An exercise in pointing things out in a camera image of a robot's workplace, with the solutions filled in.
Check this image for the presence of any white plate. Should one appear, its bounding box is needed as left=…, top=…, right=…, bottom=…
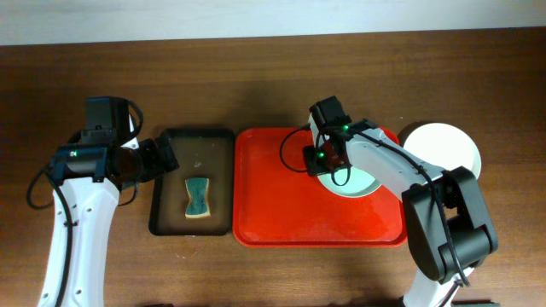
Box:
left=398, top=122, right=477, bottom=171

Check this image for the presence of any green yellow sponge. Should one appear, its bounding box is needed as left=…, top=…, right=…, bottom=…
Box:
left=185, top=177, right=211, bottom=219

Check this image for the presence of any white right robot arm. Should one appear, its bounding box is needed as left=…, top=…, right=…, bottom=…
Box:
left=305, top=113, right=499, bottom=306

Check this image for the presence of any light blue plate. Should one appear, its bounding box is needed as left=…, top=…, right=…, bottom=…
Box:
left=467, top=144, right=482, bottom=178

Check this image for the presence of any dark brown tray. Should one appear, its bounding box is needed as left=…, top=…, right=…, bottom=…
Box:
left=148, top=128, right=235, bottom=236

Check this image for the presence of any light green plate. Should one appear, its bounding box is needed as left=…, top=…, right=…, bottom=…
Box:
left=317, top=167, right=381, bottom=198

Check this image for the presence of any red plastic tray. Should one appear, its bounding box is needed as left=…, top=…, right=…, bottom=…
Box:
left=233, top=127, right=407, bottom=247

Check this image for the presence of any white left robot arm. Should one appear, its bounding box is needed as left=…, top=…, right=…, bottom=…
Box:
left=38, top=136, right=178, bottom=306

